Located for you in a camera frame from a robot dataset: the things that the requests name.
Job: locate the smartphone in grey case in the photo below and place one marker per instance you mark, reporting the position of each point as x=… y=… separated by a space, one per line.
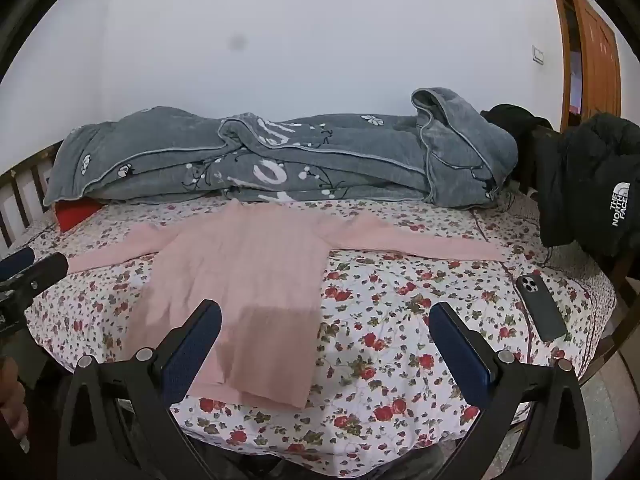
x=540 y=305

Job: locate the red pillow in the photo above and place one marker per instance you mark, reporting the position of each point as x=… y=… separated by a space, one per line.
x=75 y=215

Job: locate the white wall switch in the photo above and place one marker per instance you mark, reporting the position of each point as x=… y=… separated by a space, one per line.
x=538 y=55

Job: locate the pink knit sweater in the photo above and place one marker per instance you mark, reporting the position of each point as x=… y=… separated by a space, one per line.
x=240 y=270

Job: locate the black puffer jacket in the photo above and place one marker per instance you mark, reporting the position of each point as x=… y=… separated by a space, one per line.
x=585 y=185

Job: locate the wooden door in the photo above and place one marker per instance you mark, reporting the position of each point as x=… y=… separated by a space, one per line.
x=597 y=60

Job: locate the wooden slatted headboard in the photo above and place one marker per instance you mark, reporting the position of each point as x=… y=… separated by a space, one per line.
x=20 y=195

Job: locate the person's left hand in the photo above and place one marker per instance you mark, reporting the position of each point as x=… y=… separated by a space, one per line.
x=12 y=400

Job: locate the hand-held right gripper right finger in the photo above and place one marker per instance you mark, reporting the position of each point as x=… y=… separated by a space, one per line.
x=450 y=345

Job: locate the grey floral blanket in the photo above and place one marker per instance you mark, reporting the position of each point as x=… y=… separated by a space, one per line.
x=300 y=160

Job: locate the dark garment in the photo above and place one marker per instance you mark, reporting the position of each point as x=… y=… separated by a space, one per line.
x=510 y=120

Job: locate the floral bed sheet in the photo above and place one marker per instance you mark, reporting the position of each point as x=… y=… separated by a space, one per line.
x=400 y=310

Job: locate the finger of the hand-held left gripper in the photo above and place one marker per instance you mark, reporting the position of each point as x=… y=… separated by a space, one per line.
x=50 y=266
x=17 y=260

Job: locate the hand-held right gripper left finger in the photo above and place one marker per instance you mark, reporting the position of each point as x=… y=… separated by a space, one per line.
x=200 y=340

